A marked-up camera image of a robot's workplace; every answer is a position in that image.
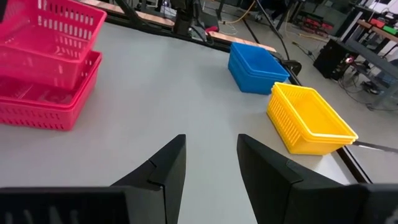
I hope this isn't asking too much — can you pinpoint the yellow floor cable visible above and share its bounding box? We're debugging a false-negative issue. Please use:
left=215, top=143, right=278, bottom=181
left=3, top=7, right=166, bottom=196
left=222, top=0, right=256, bottom=26

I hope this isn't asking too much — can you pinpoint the grey workbench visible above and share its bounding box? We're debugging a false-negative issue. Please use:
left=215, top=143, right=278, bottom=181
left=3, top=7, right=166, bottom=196
left=341, top=18, right=398, bottom=110

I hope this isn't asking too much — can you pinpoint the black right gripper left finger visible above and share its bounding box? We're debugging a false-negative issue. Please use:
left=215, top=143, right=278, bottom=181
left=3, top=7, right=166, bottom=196
left=110, top=134, right=187, bottom=224

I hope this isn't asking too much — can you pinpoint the black computer box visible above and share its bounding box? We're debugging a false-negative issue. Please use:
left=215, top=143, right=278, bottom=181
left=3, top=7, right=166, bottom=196
left=313, top=39, right=354, bottom=79

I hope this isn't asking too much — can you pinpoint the red plastic slotted basket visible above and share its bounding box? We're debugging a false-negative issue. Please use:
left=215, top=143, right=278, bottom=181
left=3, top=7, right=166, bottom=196
left=0, top=50, right=103, bottom=110
left=0, top=0, right=108, bottom=91
left=0, top=52, right=103, bottom=131

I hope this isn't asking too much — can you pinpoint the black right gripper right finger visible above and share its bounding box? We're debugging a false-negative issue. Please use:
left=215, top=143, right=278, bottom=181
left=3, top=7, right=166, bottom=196
left=238, top=134, right=343, bottom=224

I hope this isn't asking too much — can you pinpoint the yellow plastic slotted basket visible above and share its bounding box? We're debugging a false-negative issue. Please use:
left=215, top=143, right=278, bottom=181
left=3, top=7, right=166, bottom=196
left=266, top=93, right=358, bottom=156
left=270, top=82, right=359, bottom=142

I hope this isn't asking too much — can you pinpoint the blue plastic slotted basket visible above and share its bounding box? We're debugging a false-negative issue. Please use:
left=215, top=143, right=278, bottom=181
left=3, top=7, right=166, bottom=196
left=228, top=57, right=290, bottom=96
left=228, top=42, right=290, bottom=82

